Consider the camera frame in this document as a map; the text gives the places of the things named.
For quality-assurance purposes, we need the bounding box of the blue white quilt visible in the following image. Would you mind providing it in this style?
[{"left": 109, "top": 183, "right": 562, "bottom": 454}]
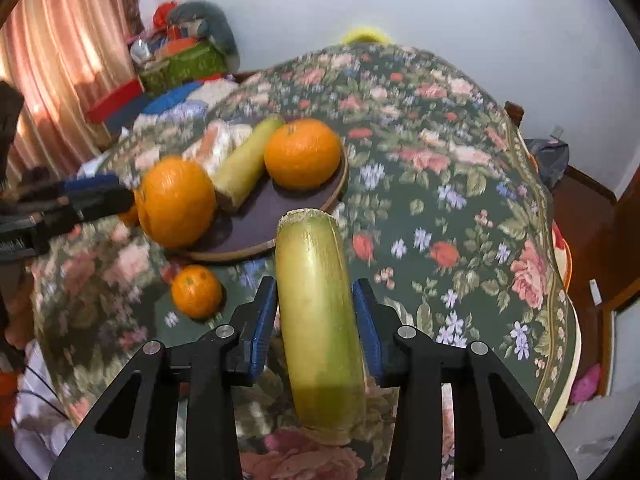
[{"left": 131, "top": 79, "right": 242, "bottom": 128}]

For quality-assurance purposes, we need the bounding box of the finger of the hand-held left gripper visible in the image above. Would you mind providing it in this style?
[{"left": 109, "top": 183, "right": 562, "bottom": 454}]
[
  {"left": 0, "top": 185, "right": 137, "bottom": 247},
  {"left": 10, "top": 174, "right": 121, "bottom": 211}
]

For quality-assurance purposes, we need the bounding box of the sugarcane piece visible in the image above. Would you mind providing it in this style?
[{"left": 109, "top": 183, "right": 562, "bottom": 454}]
[
  {"left": 275, "top": 208, "right": 369, "bottom": 446},
  {"left": 210, "top": 115, "right": 286, "bottom": 212}
]

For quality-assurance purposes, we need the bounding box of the large orange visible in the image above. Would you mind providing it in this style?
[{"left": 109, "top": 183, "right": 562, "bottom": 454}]
[
  {"left": 263, "top": 118, "right": 344, "bottom": 191},
  {"left": 136, "top": 156, "right": 219, "bottom": 250}
]

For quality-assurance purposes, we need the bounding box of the red plastic bag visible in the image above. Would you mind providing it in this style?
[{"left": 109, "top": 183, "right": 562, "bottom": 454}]
[{"left": 152, "top": 2, "right": 177, "bottom": 29}]

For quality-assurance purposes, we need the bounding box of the pink cloth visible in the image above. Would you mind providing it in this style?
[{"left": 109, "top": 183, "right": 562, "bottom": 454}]
[{"left": 569, "top": 363, "right": 604, "bottom": 404}]

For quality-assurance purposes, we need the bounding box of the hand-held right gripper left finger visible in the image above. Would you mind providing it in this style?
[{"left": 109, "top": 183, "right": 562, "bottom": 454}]
[{"left": 47, "top": 276, "right": 278, "bottom": 480}]

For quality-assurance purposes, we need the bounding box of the grey backpack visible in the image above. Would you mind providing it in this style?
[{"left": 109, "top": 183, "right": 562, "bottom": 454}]
[{"left": 525, "top": 137, "right": 571, "bottom": 189}]

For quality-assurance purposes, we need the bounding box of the green patterned box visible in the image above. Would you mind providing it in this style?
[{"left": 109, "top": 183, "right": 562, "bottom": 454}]
[{"left": 137, "top": 42, "right": 229, "bottom": 94}]

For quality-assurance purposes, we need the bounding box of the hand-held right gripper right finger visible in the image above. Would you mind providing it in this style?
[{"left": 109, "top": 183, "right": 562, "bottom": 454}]
[{"left": 351, "top": 278, "right": 581, "bottom": 480}]

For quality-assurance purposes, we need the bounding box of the red box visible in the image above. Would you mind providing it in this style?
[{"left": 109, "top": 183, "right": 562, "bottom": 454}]
[{"left": 84, "top": 77, "right": 147, "bottom": 124}]

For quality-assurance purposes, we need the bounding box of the orange pink curtain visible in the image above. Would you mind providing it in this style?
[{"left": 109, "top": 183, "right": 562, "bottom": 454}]
[{"left": 0, "top": 0, "right": 136, "bottom": 177}]

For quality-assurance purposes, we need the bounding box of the floral blanket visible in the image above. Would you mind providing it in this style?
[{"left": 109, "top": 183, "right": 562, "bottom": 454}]
[{"left": 29, "top": 42, "right": 584, "bottom": 480}]

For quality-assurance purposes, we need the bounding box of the purple plate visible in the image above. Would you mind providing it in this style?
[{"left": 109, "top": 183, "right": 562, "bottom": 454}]
[{"left": 165, "top": 135, "right": 350, "bottom": 264}]

